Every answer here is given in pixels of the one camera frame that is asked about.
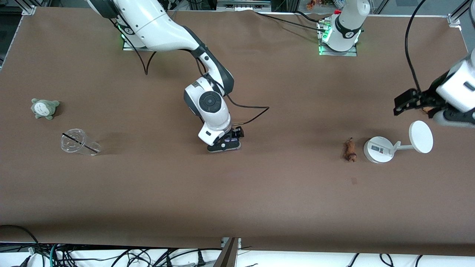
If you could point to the brown lion statue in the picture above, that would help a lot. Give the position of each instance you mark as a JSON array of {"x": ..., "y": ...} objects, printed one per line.
[{"x": 349, "y": 150}]

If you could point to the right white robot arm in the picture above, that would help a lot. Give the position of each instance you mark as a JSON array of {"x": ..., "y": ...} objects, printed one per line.
[{"x": 156, "y": 22}]

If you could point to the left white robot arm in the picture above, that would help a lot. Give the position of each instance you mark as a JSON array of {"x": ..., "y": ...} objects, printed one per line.
[{"x": 349, "y": 18}]

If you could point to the white round phone stand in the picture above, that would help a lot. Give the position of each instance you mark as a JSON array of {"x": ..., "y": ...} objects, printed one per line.
[{"x": 378, "y": 150}]

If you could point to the brown table cover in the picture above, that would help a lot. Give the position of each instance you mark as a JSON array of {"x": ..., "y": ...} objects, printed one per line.
[{"x": 237, "y": 204}]

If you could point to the brown wooden beam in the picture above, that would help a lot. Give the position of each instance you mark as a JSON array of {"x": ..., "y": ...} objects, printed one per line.
[{"x": 226, "y": 256}]

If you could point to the black power plug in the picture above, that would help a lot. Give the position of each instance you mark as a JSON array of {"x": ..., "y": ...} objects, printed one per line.
[{"x": 200, "y": 259}]

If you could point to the black straw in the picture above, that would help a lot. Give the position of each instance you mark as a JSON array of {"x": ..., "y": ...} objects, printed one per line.
[{"x": 79, "y": 142}]

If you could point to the clear plastic cup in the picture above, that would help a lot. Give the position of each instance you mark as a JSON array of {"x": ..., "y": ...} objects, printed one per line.
[{"x": 76, "y": 142}]

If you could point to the small orange toy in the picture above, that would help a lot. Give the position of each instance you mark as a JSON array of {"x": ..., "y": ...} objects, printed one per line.
[{"x": 311, "y": 4}]

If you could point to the grey plush toy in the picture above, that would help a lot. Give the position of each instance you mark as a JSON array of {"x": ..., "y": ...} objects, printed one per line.
[{"x": 44, "y": 108}]

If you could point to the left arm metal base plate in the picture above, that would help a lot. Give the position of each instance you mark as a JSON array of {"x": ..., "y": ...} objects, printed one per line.
[{"x": 349, "y": 54}]

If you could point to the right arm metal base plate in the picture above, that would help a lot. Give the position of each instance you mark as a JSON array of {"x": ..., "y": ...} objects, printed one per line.
[{"x": 130, "y": 47}]

